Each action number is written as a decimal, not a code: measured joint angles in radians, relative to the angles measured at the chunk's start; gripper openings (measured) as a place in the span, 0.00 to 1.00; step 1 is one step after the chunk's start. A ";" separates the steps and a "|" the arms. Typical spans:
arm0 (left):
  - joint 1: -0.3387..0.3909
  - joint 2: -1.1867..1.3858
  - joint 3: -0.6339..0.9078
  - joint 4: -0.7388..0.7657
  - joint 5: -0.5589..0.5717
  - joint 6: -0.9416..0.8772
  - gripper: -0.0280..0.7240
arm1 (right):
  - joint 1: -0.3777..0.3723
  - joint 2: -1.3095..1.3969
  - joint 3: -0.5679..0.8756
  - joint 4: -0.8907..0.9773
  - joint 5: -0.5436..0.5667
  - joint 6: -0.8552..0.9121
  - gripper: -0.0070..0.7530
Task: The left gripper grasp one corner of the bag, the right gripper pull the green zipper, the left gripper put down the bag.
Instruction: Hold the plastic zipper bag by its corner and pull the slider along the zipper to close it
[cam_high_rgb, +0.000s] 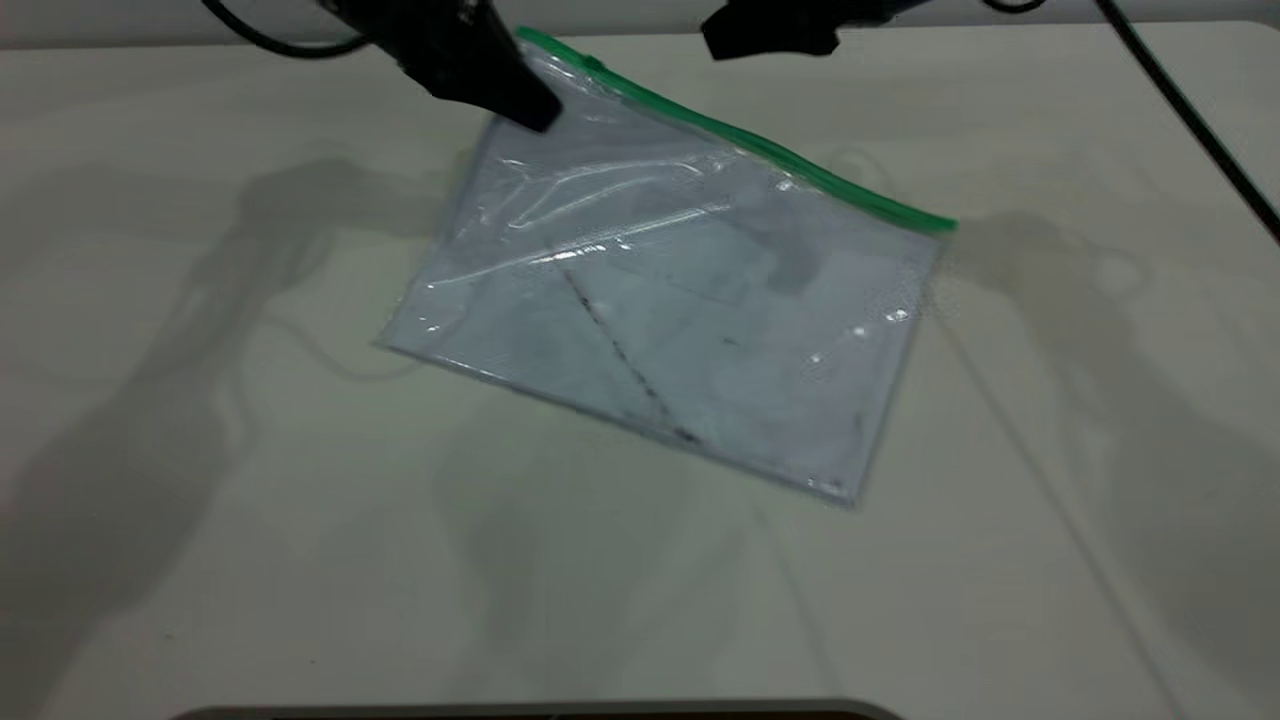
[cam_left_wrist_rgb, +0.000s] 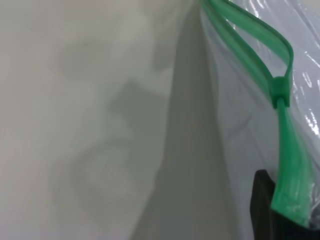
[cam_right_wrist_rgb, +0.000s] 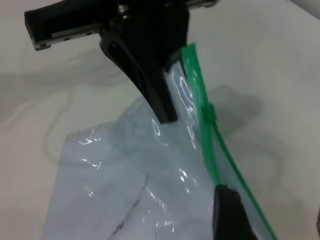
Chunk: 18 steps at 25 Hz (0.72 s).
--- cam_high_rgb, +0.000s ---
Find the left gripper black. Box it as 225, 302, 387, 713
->
322, 0, 563, 134

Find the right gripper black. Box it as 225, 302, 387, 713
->
700, 0, 906, 62

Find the transparent zip bag green edge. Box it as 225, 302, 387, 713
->
374, 25, 960, 510

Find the dark grey rounded base edge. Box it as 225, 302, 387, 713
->
168, 697, 907, 720

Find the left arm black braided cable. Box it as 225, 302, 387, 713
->
200, 0, 403, 59

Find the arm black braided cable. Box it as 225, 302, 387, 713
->
200, 0, 403, 59
1093, 0, 1280, 246

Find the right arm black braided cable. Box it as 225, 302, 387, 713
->
1093, 0, 1280, 246

